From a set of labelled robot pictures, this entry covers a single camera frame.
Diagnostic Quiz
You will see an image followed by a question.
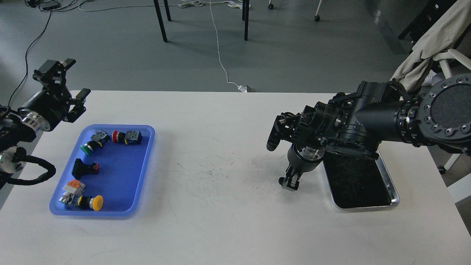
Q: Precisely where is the black cylindrical gripper body, image left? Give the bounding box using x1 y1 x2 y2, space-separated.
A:
17 90 74 132

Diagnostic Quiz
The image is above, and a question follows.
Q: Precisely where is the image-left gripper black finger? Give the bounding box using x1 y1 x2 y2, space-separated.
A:
32 58 76 94
63 88 91 123

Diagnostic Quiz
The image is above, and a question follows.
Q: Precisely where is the black cylindrical gripper body, image right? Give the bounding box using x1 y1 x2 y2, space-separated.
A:
287 145 325 176

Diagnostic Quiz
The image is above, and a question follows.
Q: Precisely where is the black robot arm, image right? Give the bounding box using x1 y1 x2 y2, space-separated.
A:
266 73 471 191

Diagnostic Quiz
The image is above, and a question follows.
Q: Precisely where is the silver metal tray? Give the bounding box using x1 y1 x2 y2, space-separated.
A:
323 153 400 212

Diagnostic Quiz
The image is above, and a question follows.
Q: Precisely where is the blue plastic tray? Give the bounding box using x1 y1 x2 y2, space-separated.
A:
49 124 155 218

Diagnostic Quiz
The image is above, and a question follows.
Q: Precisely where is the orange white contact block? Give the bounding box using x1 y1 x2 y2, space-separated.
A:
63 179 86 195

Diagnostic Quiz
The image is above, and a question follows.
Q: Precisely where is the black table leg left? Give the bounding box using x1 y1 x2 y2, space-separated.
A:
153 0 171 43

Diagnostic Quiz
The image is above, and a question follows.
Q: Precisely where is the black table leg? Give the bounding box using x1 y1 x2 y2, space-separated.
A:
242 0 249 41
153 0 171 43

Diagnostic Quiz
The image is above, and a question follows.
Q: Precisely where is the black table leg right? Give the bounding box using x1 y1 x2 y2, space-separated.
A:
242 0 249 41

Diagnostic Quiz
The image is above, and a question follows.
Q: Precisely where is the beige cloth on chair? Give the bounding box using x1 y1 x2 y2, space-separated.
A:
391 0 471 94

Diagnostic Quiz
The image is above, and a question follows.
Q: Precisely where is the black floor cable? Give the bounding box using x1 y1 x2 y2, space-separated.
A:
8 0 89 107

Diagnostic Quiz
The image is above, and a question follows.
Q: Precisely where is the green push button switch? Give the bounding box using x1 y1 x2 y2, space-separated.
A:
80 129 111 155

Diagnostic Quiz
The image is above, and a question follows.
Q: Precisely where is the red push button switch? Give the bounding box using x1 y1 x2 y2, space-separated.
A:
111 130 142 145

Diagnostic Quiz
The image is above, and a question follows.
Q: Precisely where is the black push button switch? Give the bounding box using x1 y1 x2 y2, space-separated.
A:
72 158 100 180

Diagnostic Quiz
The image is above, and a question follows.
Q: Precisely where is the yellow push button switch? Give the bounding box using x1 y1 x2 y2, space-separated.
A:
59 193 104 211

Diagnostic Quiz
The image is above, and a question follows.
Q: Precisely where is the white power cable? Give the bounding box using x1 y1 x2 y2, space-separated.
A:
178 0 255 92

